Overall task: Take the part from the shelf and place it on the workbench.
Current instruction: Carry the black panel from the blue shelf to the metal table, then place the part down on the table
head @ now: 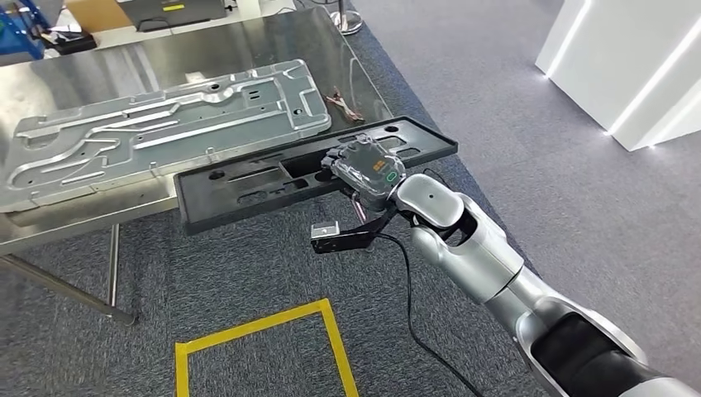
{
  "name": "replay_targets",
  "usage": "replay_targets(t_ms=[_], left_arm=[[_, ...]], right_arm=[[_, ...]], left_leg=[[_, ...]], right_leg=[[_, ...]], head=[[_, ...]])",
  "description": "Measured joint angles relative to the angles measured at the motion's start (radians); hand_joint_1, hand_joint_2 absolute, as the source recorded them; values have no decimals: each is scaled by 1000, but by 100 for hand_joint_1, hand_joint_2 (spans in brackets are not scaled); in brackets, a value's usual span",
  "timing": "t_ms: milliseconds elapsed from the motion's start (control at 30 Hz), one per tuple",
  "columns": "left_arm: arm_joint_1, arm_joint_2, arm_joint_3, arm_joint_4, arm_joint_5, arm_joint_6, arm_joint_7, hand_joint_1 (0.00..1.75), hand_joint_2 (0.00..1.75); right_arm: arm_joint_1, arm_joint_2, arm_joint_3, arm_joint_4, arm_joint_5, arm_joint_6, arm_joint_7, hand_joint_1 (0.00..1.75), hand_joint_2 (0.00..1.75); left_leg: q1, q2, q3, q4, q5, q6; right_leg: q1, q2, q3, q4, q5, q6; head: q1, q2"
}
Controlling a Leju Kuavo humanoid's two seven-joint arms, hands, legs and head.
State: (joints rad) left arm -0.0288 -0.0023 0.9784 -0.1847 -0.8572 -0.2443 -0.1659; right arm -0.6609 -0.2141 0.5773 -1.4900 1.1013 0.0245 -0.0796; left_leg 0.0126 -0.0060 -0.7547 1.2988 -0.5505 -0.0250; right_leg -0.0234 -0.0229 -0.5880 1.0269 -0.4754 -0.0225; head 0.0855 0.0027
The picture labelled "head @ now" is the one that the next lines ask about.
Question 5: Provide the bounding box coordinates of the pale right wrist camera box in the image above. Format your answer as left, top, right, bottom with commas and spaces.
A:
311, 220, 341, 241

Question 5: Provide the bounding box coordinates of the black camera cable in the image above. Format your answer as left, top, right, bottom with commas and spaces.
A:
378, 232, 483, 397

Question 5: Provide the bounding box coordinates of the black electronic device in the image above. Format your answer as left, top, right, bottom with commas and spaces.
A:
41, 31, 98, 56

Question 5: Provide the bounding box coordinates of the grey laptop with yellow sticker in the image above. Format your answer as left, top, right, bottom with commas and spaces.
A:
116, 0, 228, 32

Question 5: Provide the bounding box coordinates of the steel workbench table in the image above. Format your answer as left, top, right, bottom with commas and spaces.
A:
0, 6, 395, 327

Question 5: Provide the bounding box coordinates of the red brown wire bundle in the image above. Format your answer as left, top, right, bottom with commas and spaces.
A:
324, 87, 365, 122

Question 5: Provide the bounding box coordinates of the stamped sheet metal panel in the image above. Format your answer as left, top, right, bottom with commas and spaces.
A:
0, 59, 333, 213

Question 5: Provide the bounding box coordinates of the yellow floor tape square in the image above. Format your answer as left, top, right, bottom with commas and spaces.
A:
174, 298, 360, 397

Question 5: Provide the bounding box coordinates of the white lit partition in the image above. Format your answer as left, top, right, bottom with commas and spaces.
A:
535, 0, 701, 153

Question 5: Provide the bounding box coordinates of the blue metal cart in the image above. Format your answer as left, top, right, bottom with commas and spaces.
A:
0, 0, 46, 61

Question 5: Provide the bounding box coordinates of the chrome stanchion post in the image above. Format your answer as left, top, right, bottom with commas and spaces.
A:
327, 0, 365, 36

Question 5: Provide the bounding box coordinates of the white table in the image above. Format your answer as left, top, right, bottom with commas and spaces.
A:
41, 0, 299, 60

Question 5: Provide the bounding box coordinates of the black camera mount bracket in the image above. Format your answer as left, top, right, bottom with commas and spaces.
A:
311, 205, 398, 254

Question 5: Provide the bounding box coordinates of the black plastic plate frame part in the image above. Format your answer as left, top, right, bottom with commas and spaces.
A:
174, 116, 459, 237

